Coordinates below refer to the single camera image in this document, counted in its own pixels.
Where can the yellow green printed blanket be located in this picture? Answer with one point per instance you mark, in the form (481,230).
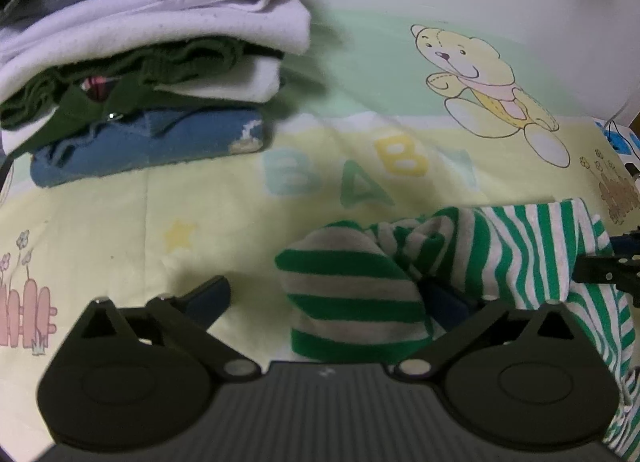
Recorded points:
(150,212)

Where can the stack of folded clothes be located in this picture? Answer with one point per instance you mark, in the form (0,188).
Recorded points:
(150,27)

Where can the green white striped garment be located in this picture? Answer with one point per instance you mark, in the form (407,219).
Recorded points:
(350,287)

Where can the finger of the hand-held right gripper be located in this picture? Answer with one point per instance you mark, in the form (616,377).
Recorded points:
(607,269)

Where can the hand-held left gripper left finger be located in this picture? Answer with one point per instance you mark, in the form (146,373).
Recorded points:
(212,295)

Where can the white blue-printed object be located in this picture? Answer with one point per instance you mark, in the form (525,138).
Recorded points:
(622,142)

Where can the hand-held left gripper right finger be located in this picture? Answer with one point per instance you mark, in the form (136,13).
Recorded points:
(450,305)

